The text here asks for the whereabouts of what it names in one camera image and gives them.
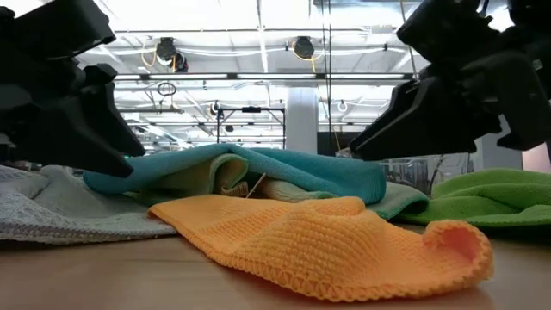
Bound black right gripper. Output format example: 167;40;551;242
349;0;551;161

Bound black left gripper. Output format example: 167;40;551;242
0;55;146;178

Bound pale green teal-edged towel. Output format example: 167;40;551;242
257;176;430;220

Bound grey microfiber towel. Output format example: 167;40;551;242
0;164;177;245

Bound sage green microfiber towel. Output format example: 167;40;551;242
128;153;251;206

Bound blue microfiber towel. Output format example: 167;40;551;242
83;144;387;206

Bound bright green microfiber towel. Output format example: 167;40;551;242
393;167;551;228

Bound orange microfiber towel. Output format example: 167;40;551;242
148;194;495;302

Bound black monitor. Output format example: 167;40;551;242
317;131;352;157

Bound white pillar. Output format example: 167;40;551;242
284;88;319;155

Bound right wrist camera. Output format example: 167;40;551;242
395;0;500;64

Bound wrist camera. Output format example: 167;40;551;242
395;0;500;64
0;0;116;59

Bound black hanging cables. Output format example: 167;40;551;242
320;0;333;157

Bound ceiling cord reel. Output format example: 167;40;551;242
292;36;315;60
155;37;189;73

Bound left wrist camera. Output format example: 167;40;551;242
0;0;116;59

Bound black frame rig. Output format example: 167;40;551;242
216;107;286;150

